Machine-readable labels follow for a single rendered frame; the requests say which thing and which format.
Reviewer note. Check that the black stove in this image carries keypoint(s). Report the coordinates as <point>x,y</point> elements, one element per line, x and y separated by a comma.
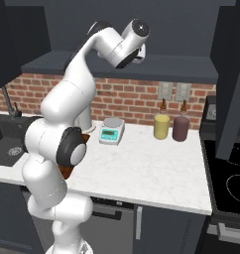
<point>227,185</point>

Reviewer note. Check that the dark grey base cabinet door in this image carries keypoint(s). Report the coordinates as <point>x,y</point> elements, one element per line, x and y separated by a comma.
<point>171,231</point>

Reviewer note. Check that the black tap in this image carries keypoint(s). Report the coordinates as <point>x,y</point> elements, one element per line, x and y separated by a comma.
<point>9,102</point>

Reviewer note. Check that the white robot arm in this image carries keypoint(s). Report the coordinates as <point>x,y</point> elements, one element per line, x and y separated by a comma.
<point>62,109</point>

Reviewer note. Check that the grey dishwasher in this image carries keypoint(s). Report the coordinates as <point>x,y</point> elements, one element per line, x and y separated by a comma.
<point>108,234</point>

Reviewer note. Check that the grey wall outlet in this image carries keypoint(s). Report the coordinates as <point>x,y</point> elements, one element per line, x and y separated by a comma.
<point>165,91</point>
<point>183,92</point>

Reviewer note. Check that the yellow sauce bottle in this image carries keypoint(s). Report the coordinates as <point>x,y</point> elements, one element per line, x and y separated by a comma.
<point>161,125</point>

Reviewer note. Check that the dark grey base cabinet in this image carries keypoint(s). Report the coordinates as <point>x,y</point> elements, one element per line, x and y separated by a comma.
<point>9,218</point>

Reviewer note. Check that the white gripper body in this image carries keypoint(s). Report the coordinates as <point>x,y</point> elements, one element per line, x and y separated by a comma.
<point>141,53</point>

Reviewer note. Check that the dark red sauce bottle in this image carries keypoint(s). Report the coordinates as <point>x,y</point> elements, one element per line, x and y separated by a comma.
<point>180,128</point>

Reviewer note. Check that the black sink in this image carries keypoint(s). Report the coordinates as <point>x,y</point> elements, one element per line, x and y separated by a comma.
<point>9,139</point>

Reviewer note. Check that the dark grey wall cabinet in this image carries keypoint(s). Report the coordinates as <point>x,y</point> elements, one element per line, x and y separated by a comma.
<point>178,39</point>

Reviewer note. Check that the brown wooden tray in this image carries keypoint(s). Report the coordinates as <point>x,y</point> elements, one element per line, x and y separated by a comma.
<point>67,171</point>

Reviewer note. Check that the white digital kitchen scale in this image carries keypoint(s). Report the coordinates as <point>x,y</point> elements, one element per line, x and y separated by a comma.
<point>111,132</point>

